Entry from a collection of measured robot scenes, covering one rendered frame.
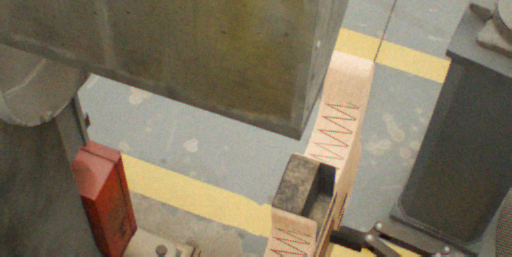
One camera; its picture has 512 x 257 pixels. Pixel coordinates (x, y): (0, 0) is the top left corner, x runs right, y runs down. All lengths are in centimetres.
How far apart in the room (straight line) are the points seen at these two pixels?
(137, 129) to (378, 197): 72
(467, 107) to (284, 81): 121
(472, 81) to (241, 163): 81
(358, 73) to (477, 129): 96
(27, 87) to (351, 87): 32
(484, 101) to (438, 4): 107
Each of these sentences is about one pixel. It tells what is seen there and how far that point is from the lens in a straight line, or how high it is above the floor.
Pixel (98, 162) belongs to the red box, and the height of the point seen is 62.
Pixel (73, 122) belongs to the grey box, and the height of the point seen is 75.
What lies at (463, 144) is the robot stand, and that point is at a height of 42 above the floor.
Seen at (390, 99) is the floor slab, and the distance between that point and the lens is 233.
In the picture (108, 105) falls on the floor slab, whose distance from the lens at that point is 229.
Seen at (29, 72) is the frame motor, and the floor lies 126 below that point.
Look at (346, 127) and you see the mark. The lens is 80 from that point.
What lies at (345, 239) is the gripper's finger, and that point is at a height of 102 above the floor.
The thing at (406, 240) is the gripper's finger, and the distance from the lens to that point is 90.
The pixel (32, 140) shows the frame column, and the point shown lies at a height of 90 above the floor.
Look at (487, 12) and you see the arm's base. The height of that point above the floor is 73.
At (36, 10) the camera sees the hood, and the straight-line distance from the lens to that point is 53.
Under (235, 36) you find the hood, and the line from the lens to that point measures 45.
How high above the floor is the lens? 181
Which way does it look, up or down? 54 degrees down
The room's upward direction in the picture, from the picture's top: 3 degrees clockwise
